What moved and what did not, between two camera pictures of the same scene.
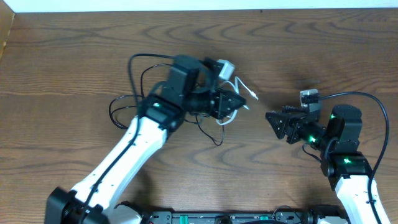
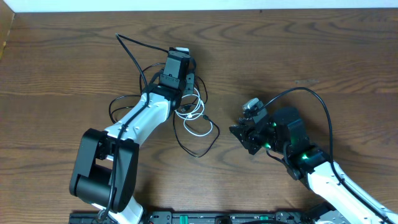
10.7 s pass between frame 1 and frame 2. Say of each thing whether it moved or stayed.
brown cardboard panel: stayed
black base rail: stayed
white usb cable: moved
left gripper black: moved
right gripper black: moved
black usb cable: moved
